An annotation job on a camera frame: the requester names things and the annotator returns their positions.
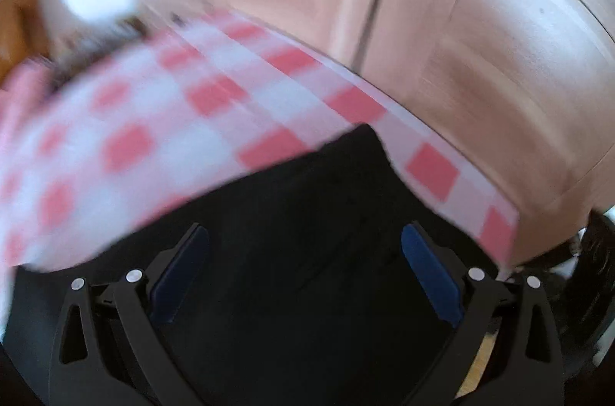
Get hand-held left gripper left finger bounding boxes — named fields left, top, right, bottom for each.
left=48, top=222, right=212, bottom=406

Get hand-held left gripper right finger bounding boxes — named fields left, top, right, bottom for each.
left=401, top=221, right=565, bottom=406

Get black pants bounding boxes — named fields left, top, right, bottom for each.
left=10, top=123, right=503, bottom=406

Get pink white checkered tablecloth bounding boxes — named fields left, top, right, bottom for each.
left=0, top=9, right=522, bottom=273

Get pink quilt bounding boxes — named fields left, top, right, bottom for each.
left=0, top=63, right=51, bottom=114

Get brown wooden bed headboard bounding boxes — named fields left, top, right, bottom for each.
left=0, top=0, right=64, bottom=71

